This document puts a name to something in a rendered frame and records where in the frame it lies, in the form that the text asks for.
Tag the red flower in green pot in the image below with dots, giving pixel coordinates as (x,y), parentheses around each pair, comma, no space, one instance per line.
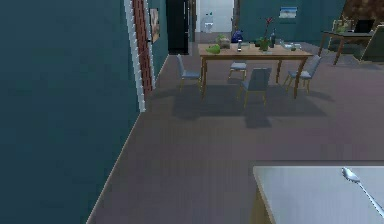
(264,41)

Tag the pale grey table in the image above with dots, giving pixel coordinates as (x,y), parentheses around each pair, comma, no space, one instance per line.
(320,196)

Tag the black laptop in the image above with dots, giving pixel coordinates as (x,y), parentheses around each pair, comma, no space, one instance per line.
(363,26)

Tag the green plant in brown pot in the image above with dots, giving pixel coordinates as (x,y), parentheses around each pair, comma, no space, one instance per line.
(223,41)

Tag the green leafy vegetable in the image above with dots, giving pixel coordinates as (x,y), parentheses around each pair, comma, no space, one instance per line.
(214,49)

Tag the grey chair with wooden legs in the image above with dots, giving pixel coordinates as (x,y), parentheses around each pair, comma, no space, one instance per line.
(238,66)
(186,74)
(258,80)
(308,68)

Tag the small green cup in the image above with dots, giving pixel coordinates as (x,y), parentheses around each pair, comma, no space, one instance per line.
(293,48)

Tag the dark wooden desk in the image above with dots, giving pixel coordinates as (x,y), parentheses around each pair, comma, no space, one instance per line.
(345,38)

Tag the grey-green armchair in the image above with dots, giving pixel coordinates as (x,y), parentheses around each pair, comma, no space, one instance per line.
(375,45)

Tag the blue round jug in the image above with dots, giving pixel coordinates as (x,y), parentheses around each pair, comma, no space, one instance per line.
(237,36)

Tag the framed picture with pale figure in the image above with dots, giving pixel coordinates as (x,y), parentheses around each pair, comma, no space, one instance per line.
(154,24)

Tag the red-brown room door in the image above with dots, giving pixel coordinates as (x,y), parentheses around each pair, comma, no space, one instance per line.
(143,46)

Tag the wooden dining table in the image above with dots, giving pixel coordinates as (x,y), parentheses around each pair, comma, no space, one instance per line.
(253,53)

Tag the dark glass bottle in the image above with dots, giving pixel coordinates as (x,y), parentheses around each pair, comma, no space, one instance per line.
(273,39)

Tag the small black and white shaker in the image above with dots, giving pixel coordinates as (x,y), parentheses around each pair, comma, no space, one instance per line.
(239,45)

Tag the framed blue and white picture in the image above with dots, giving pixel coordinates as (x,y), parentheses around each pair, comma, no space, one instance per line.
(288,12)

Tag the pale clear dish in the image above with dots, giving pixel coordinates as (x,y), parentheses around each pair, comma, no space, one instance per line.
(288,45)

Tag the silver spoon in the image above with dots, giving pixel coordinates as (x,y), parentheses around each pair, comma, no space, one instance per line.
(361,186)

